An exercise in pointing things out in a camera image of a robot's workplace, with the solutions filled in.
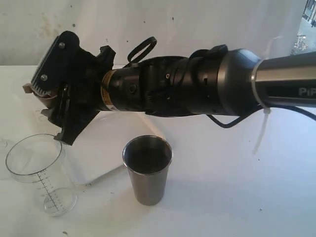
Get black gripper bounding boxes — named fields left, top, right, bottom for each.
left=41, top=45, right=116, bottom=145

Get brown wooden cup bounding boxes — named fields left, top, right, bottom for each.
left=33, top=92, right=58, bottom=109

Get clear measuring beaker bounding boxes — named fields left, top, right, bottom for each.
left=5, top=134, right=77, bottom=217

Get stainless steel cup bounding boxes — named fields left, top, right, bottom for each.
left=122, top=135, right=173, bottom=206

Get brown pellets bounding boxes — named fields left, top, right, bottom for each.
left=22, top=83, right=33, bottom=94

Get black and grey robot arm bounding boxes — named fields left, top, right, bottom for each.
left=42, top=45, right=316, bottom=145

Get translucent plastic cup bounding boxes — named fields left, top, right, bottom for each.
left=25, top=94, right=61, bottom=135

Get white rectangular tray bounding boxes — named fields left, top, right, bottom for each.
left=64, top=112, right=165, bottom=185

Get wrist camera with heatsink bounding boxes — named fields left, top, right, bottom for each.
left=31, top=31, right=79, bottom=97

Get black cable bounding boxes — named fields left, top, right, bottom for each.
left=127, top=36, right=316, bottom=129

